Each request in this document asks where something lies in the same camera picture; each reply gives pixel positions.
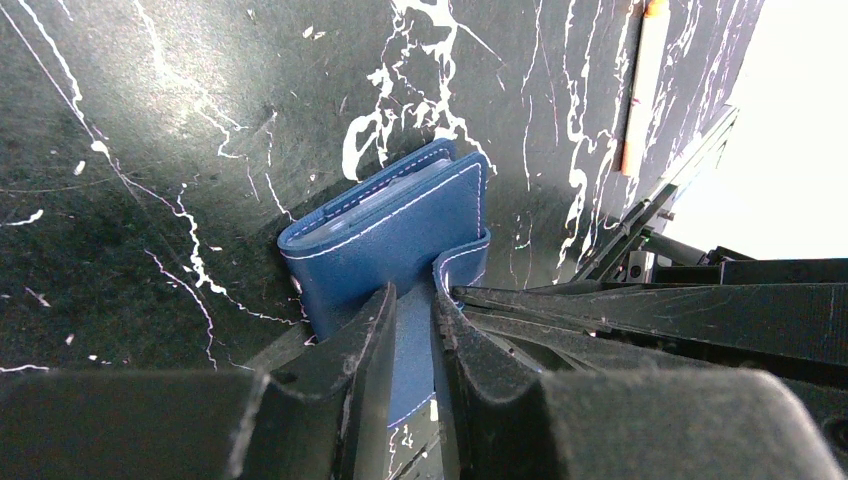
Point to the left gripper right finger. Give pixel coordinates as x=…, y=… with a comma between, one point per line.
x=755, y=416

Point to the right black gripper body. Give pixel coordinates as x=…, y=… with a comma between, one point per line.
x=724, y=267

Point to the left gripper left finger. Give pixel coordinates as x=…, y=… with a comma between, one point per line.
x=321, y=416

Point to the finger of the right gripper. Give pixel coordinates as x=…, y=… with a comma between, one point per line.
x=516, y=347
x=805, y=322

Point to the blue leather card holder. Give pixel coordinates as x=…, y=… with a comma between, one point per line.
x=417, y=224

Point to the white orange pen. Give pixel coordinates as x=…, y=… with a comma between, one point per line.
x=650, y=54

